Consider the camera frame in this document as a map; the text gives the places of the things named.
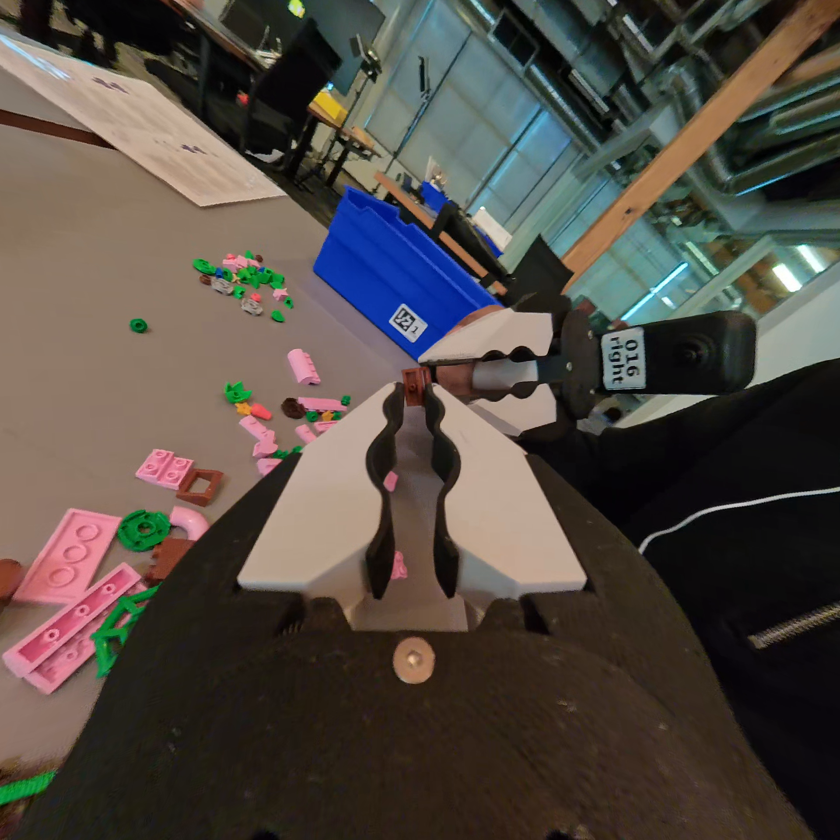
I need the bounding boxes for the green toy stem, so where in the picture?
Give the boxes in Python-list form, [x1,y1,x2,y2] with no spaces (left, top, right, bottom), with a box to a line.
[0,771,58,807]

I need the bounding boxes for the blue plastic bin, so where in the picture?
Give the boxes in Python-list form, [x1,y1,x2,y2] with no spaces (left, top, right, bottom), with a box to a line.
[313,185,506,361]

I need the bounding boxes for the white printed sheet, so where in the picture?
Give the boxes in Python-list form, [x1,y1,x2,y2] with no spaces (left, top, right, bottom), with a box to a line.
[0,33,288,208]

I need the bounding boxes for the black light stand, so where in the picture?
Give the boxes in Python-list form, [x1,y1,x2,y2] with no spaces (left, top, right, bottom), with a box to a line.
[315,36,385,186]

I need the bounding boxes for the black office chair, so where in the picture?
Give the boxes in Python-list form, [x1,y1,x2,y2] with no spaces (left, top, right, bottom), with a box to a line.
[239,20,343,160]

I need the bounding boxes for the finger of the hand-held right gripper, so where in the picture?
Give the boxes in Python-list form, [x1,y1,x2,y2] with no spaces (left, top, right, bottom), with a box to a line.
[466,382,560,438]
[418,310,555,366]

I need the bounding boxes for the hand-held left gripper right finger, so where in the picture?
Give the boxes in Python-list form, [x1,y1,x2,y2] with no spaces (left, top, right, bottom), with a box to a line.
[424,384,588,616]

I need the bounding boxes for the large black screen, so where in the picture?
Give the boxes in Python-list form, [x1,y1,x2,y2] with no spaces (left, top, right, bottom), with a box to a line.
[289,0,388,96]

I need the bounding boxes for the thin white cable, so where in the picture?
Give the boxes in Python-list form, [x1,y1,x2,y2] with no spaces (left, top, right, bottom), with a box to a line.
[638,487,840,556]

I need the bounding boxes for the person's right hand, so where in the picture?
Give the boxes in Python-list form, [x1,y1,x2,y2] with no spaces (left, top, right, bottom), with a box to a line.
[433,363,475,404]

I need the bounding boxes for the pile of pink toy bricks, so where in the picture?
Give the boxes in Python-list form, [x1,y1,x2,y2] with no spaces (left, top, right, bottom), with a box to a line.
[0,348,409,697]

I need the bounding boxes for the silver metal ducts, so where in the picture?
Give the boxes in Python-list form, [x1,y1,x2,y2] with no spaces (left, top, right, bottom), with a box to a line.
[459,0,840,198]

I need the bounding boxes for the person's black jacket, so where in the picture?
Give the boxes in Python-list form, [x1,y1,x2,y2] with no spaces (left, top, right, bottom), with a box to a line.
[525,357,840,840]

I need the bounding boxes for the yellow plastic bin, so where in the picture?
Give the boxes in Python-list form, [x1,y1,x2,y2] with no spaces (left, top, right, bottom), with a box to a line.
[308,91,349,130]

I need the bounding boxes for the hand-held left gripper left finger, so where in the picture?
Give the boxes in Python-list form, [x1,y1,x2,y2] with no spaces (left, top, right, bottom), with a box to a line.
[238,382,405,629]

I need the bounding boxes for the wooden ceiling beam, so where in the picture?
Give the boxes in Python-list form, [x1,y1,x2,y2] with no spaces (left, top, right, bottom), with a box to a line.
[561,0,840,291]

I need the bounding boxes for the wooden top desk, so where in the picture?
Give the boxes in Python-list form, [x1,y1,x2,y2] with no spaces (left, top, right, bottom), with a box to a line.
[289,105,383,193]
[374,172,513,298]

